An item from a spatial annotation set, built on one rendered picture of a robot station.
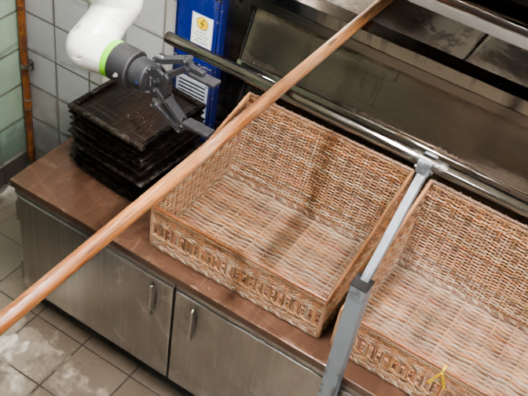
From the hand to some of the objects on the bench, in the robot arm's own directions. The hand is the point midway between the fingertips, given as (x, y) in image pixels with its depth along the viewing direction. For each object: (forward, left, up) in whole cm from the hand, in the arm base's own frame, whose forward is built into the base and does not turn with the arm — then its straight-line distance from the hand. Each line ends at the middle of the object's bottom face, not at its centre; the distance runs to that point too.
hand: (210, 108), depth 186 cm
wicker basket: (+8, +30, -60) cm, 68 cm away
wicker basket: (+67, +29, -60) cm, 95 cm away
